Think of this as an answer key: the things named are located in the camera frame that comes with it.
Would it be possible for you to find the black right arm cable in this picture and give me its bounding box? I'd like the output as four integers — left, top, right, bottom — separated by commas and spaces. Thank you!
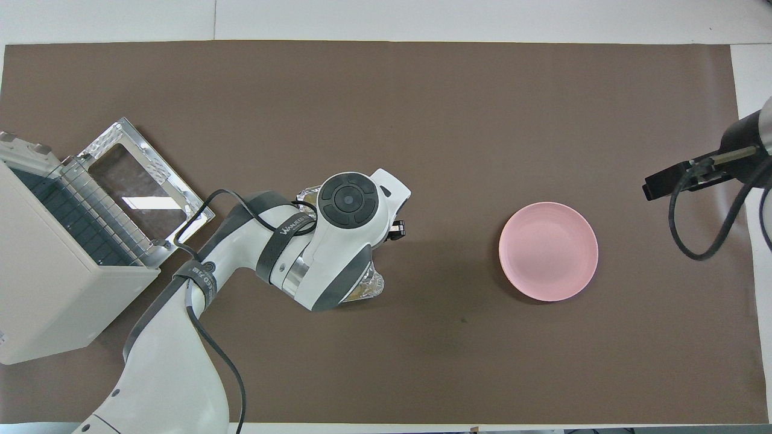
668, 145, 772, 262

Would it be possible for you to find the brown paper table mat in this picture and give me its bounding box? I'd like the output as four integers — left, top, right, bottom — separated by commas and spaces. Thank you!
0, 40, 770, 425

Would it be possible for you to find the pink round plate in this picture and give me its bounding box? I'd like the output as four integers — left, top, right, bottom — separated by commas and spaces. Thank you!
498, 201, 600, 303

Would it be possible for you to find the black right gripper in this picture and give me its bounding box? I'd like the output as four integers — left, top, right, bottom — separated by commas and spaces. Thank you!
642, 113, 763, 202

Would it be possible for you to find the aluminium foil tray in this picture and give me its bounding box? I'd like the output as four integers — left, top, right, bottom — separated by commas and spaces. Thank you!
294, 186, 385, 303

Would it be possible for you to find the glass oven door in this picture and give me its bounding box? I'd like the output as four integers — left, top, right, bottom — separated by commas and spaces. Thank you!
60, 117, 217, 269

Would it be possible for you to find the cream toaster oven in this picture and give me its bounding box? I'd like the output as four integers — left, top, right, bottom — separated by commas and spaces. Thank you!
0, 131, 161, 366

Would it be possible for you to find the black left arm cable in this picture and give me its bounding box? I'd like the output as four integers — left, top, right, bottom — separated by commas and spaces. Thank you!
173, 188, 319, 434

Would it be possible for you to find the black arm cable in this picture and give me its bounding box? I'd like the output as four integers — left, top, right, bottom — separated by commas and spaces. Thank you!
668, 145, 772, 262
173, 188, 319, 434

